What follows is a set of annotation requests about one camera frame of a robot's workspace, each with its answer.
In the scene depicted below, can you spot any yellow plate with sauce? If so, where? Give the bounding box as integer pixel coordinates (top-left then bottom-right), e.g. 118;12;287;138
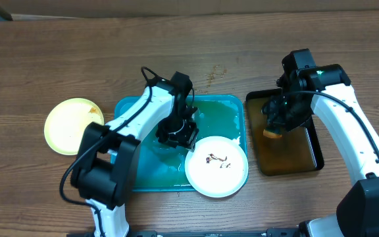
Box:
44;98;105;155

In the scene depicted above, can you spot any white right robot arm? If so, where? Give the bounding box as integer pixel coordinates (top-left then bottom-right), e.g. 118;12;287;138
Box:
261;49;379;236

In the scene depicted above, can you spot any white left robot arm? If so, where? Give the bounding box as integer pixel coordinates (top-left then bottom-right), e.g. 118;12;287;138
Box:
59;72;199;236

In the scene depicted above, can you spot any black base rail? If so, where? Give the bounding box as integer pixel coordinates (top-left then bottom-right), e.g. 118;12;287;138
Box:
67;226;309;237

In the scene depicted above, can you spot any white plate with sauce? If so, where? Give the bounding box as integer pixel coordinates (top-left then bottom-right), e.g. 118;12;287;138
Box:
184;136;249;198

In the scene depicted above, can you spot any teal plastic tray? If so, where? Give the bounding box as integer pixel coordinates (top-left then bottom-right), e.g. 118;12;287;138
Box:
110;94;248;193

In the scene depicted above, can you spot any brown cardboard backdrop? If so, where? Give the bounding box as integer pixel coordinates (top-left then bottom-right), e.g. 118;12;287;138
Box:
0;0;379;20

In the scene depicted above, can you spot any black water tray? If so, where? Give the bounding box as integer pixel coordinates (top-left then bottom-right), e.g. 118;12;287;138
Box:
245;89;324;176

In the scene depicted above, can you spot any green and orange sponge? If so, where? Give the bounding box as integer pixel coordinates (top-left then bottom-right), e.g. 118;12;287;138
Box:
263;126;282;139

